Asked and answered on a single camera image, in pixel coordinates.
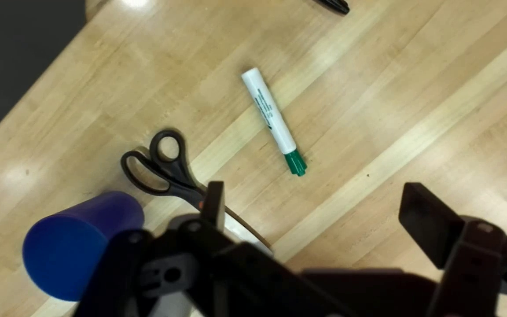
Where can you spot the white marker green cap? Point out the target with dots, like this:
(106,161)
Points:
(268,115)

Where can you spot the blue plastic cup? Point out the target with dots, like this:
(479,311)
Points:
(71,248)

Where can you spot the black marker pen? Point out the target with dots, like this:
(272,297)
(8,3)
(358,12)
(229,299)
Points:
(335,4)

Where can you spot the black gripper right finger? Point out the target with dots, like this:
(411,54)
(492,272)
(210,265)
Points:
(427,221)

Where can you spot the black scissors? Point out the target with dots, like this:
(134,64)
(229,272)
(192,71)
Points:
(175,170)

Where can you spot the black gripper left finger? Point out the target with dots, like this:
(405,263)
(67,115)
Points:
(212,204)

